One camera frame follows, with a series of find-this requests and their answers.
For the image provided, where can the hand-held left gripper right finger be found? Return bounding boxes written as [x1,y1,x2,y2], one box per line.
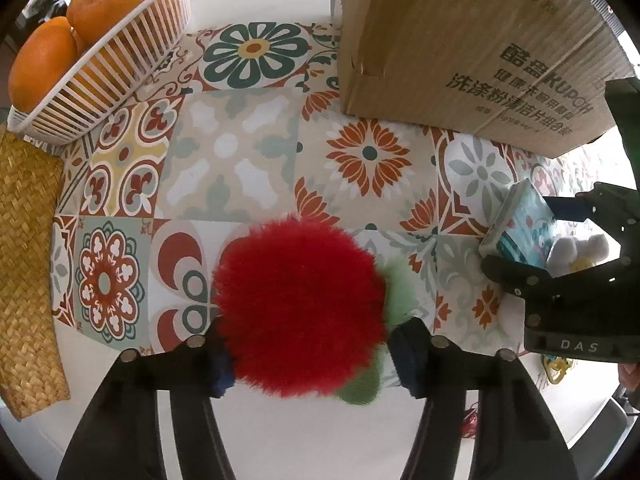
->
[389,317,581,480]

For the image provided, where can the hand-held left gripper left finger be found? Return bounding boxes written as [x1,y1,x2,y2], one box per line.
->
[55,316,237,480]

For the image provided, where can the white plush toy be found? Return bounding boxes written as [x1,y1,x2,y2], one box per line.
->
[546,234,611,276]

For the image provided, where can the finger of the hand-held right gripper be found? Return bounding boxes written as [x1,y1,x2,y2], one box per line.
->
[481,254,640,302]
[543,182,640,257]

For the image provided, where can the brown cardboard box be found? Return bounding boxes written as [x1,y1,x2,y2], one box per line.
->
[332,0,633,161]

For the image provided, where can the woven straw tissue box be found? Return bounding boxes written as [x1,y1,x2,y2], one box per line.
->
[0,125,71,421]

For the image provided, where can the yellow ring object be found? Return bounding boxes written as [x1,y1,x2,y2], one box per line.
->
[541,355,576,386]

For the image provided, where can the orange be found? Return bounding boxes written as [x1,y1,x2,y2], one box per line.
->
[66,0,156,48]
[7,16,81,113]

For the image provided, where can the floral patterned table mat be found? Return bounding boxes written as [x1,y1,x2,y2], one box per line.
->
[10,0,636,480]

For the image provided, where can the red fluffy plush toy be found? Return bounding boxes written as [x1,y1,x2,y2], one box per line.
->
[210,215,417,407]

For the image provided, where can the white plastic fruit basket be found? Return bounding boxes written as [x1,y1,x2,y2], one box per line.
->
[6,0,193,146]

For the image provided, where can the blue and white tissue packet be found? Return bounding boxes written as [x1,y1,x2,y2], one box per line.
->
[479,180,558,268]

